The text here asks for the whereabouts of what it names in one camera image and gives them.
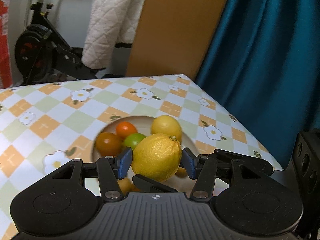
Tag yellow lemon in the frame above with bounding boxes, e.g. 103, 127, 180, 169
131, 133, 182, 182
151, 115, 182, 142

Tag small tan loquat left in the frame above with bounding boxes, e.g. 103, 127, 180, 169
117, 178, 136, 195

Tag small tan loquat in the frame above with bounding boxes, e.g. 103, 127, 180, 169
117, 178, 136, 195
175, 167, 188, 178

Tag small tan loquat right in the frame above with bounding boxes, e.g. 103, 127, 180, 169
175, 167, 188, 178

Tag dark red-green tomato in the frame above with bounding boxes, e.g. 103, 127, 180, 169
95, 132, 123, 157

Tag white round plate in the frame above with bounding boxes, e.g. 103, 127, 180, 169
92, 115, 199, 195

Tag small green apple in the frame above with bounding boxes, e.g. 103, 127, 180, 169
122, 133, 146, 150

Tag orange tangerine back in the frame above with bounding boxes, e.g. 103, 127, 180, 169
116, 121, 138, 140

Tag checkered floral tablecloth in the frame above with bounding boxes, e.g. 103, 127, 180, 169
1, 74, 281, 239

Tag teal blue curtain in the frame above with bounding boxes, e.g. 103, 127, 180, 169
196, 0, 319, 167

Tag black exercise bike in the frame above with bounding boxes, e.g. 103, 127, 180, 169
13, 0, 133, 86

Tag brown wooden board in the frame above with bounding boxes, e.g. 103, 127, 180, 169
126, 0, 227, 80

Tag white quilted blanket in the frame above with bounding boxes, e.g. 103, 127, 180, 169
81, 0, 145, 69

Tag red printed backdrop cloth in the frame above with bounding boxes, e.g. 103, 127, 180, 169
0, 0, 12, 88

